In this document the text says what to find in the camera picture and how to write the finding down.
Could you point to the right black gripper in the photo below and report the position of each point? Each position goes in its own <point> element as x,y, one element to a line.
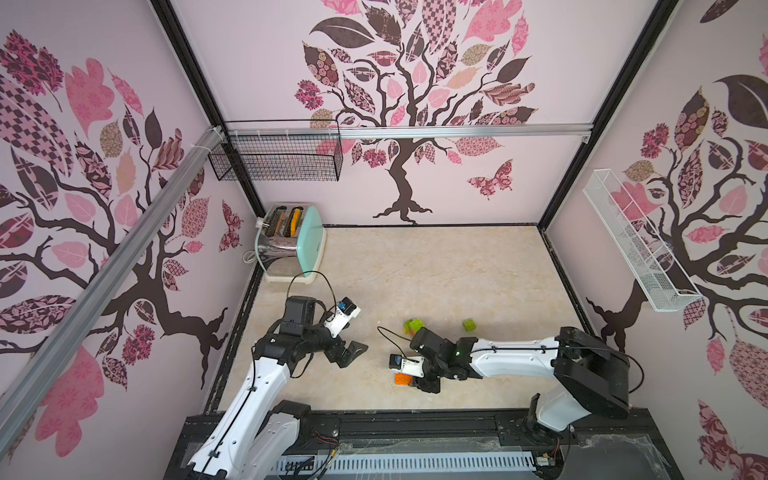
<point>429,372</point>

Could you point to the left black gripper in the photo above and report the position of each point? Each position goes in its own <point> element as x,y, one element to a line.
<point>345,356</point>

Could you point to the long green lego brick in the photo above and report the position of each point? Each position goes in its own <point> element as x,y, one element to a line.
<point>413,326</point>

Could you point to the orange long lego brick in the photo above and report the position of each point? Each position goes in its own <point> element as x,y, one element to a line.
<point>401,379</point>

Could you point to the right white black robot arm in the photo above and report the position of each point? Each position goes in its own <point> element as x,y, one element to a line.
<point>592,378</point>

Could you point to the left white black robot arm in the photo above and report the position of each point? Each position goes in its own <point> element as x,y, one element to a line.
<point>257,429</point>

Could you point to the mint green toaster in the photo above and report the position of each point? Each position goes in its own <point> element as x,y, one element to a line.
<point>290,243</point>

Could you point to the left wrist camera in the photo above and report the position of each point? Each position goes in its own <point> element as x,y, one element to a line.
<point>341,316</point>

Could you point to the white slotted cable duct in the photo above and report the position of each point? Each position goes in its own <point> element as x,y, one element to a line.
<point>402,463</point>

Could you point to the black wire basket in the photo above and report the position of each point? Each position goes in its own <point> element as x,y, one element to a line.
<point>280,150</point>

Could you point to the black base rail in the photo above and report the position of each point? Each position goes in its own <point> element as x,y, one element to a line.
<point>592,448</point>

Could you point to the aluminium frame bar back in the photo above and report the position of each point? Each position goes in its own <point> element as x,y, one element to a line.
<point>398,132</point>

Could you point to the aluminium frame bar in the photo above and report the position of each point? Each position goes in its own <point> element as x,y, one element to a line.
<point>398,132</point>
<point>27,391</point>

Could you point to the white wire shelf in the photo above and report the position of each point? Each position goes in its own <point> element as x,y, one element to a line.
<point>624,209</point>

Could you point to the aluminium frame bar left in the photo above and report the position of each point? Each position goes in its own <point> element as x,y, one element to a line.
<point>27,391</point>

